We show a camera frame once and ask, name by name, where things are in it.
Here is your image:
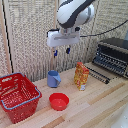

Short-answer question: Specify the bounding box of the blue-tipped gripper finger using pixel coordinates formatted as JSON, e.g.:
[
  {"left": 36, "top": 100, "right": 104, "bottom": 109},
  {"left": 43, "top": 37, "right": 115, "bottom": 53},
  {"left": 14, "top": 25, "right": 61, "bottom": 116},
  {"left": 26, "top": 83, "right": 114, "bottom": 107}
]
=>
[
  {"left": 53, "top": 47, "right": 59, "bottom": 58},
  {"left": 65, "top": 46, "right": 72, "bottom": 55}
]

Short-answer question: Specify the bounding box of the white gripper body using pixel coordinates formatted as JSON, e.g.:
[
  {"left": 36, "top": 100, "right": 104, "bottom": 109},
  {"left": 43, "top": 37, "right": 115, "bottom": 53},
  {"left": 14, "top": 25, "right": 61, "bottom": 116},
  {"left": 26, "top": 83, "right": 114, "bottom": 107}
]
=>
[{"left": 46, "top": 27, "right": 81, "bottom": 48}]

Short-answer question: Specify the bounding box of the blue plastic cup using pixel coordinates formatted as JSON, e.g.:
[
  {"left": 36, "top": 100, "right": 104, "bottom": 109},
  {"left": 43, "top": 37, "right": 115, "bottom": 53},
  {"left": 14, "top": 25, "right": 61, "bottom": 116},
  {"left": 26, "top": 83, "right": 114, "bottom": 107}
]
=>
[{"left": 47, "top": 70, "right": 62, "bottom": 89}]

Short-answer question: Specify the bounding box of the orange yellow snack bag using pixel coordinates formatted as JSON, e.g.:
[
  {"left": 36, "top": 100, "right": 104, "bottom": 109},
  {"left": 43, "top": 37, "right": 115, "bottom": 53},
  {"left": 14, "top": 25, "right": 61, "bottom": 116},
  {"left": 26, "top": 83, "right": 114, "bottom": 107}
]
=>
[{"left": 73, "top": 61, "right": 91, "bottom": 92}]

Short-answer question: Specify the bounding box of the black oven rack tray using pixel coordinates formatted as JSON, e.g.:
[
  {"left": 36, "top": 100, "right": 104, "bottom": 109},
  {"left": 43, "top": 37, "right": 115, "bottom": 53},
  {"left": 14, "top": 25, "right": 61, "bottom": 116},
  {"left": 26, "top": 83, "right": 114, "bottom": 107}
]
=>
[{"left": 84, "top": 65, "right": 112, "bottom": 85}]

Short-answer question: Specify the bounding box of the black toaster oven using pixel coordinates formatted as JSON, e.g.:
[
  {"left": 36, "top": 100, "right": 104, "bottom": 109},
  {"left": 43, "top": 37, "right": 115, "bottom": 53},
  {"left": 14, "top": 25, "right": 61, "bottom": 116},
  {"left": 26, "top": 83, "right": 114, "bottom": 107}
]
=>
[{"left": 92, "top": 37, "right": 128, "bottom": 80}]

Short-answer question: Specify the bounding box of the red plastic bowl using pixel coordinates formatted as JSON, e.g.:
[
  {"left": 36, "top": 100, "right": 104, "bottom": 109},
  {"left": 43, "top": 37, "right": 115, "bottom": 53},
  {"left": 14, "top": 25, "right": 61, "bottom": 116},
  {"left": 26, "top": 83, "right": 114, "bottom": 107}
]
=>
[{"left": 48, "top": 92, "right": 70, "bottom": 112}]

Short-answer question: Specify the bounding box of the red plastic shopping basket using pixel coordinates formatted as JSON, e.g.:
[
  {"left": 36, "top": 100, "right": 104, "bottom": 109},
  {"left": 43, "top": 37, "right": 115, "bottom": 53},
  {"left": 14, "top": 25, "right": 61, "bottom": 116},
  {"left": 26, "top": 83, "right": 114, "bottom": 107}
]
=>
[{"left": 0, "top": 72, "right": 43, "bottom": 125}]

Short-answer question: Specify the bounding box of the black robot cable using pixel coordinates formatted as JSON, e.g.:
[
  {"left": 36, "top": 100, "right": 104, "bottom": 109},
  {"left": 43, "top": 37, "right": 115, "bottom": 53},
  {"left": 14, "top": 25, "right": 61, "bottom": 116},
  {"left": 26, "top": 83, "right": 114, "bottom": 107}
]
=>
[{"left": 79, "top": 19, "right": 128, "bottom": 38}]

